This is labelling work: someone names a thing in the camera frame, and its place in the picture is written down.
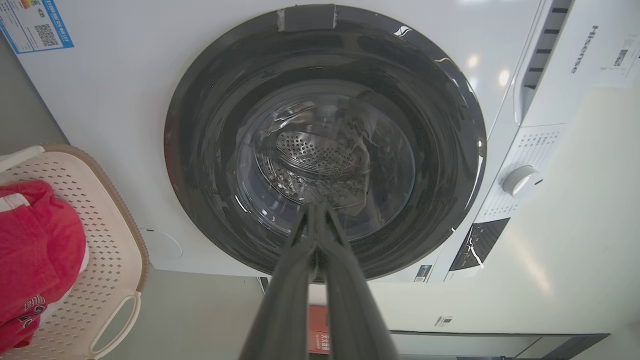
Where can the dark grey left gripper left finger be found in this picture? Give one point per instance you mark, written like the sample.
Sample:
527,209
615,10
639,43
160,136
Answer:
280,300

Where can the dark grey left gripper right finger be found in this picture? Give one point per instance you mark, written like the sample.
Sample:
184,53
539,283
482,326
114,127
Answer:
350,300

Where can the cream perforated laundry basket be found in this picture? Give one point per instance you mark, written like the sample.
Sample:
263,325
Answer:
107,250

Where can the red cardboard box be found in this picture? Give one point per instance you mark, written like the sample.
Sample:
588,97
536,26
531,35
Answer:
318,330

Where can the small dark washer sticker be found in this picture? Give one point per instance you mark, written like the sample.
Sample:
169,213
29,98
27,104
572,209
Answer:
422,273

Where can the round white filter cover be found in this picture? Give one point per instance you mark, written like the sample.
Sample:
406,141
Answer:
162,245

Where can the black washer display panel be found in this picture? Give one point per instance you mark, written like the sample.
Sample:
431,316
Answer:
477,242

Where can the dark round washing machine door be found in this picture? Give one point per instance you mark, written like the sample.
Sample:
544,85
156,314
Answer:
210,130

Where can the white round program knob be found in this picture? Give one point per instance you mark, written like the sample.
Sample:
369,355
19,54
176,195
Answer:
520,180

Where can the red and white garment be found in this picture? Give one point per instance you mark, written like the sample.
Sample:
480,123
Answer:
40,245

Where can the white front-loading washing machine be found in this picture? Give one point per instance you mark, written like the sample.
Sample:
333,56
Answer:
115,110

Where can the white detergent drawer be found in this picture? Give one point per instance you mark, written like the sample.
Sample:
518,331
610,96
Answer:
542,55

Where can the blue energy label sticker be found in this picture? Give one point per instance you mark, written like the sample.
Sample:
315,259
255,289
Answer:
35,25

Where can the small white wall sticker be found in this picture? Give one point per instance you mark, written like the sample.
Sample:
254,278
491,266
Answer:
443,321

